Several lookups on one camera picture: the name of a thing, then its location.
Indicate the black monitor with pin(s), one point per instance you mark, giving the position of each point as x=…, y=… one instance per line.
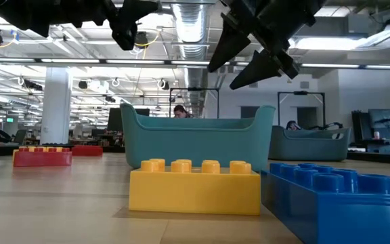
x=113, y=120

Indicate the person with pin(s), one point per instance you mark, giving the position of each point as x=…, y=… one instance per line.
x=292, y=125
x=180, y=111

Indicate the grey monitor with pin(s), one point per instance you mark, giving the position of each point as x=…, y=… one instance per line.
x=384, y=118

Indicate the dark blue-grey plastic bin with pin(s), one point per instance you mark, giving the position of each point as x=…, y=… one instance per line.
x=310, y=145

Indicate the teal green plastic bin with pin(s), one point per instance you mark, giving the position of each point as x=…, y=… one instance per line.
x=195, y=142

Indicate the red toy brick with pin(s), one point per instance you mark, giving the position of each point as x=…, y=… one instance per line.
x=86, y=151
x=42, y=159

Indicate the white round pillar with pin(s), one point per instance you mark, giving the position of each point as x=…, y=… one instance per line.
x=56, y=108

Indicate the silver spiral air duct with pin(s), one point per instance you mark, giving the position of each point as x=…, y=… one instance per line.
x=190, y=34

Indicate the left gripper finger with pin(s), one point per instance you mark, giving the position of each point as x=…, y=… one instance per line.
x=134, y=10
x=124, y=35

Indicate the blue toy brick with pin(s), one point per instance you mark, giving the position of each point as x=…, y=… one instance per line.
x=344, y=210

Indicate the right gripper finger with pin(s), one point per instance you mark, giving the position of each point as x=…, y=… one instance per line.
x=230, y=42
x=266, y=69

